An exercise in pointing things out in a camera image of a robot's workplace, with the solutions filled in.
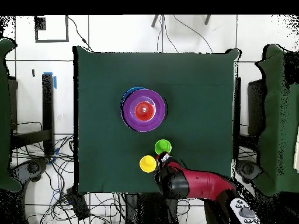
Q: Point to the orange cup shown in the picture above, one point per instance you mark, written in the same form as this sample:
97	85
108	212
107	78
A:
144	111

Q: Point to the large purple bowl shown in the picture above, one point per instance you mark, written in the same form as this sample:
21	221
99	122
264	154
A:
158	100

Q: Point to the large light blue bowl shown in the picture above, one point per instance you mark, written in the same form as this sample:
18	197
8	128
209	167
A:
130	91

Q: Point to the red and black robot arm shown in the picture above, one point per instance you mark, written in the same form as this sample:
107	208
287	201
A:
201	184

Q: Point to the green cup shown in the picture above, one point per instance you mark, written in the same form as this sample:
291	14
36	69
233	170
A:
163	146

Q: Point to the yellow cup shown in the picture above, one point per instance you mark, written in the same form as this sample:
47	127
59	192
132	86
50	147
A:
147	164

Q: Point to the dark green tablecloth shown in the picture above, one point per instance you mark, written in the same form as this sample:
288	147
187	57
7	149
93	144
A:
198	105

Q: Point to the black metal stand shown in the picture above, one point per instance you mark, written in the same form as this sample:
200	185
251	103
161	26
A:
48	112
237	116

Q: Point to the black floor stand base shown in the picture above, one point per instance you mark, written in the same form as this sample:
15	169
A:
32	168
247	169

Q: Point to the black floor box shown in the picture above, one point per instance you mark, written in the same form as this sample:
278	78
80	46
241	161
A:
78	203

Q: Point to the black equipment box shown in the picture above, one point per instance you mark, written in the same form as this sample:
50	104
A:
255	109
13	105

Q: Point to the side table green cloth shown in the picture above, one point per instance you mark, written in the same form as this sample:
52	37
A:
4	116
273	116

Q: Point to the small black floor marker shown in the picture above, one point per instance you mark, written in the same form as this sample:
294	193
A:
33	73

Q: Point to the camera tripod legs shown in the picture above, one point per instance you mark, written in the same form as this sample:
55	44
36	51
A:
154	21

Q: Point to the gray square floor frame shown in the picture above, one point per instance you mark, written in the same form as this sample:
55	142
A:
51	41

